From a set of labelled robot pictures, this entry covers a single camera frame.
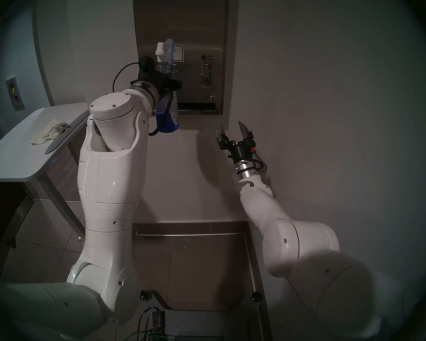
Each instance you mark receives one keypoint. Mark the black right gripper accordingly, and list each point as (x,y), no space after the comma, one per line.
(239,150)

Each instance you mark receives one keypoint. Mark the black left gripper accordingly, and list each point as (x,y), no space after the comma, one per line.
(154,80)

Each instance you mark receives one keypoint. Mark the clear spray cleaner bottle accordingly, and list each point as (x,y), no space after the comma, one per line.
(168,120)

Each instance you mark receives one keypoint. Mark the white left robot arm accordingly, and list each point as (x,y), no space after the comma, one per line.
(110,173)

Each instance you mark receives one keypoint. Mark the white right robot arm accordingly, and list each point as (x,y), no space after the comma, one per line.
(287,237)

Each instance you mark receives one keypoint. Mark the white blue-bordered label sticker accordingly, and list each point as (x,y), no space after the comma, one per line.
(179,54)

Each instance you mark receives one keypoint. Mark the chrome dispenser lever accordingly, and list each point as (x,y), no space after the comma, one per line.
(207,75)

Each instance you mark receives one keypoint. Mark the crumpled white cloth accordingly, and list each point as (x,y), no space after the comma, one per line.
(49,130)

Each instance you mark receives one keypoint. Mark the black base knob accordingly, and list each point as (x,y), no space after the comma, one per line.
(257,297)
(143,295)

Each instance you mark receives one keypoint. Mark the white table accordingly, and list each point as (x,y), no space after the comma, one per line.
(14,155)

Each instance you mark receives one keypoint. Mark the black box with red light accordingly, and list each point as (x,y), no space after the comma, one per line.
(158,321)

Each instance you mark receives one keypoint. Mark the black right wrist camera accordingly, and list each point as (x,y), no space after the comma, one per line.
(252,148)

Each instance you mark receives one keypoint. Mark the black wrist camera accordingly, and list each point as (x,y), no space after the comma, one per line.
(252,148)
(145,64)

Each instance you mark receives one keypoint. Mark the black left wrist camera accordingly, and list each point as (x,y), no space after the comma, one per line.
(145,64)

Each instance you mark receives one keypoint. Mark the stainless steel wall dispenser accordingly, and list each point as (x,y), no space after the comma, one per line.
(198,24)

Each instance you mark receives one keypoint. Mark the grey door frame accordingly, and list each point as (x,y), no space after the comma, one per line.
(42,59)

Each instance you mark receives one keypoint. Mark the fire extinguisher wall cabinet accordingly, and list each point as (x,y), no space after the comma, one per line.
(15,93)

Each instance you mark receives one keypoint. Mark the grey robot base frame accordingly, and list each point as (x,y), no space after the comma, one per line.
(206,322)

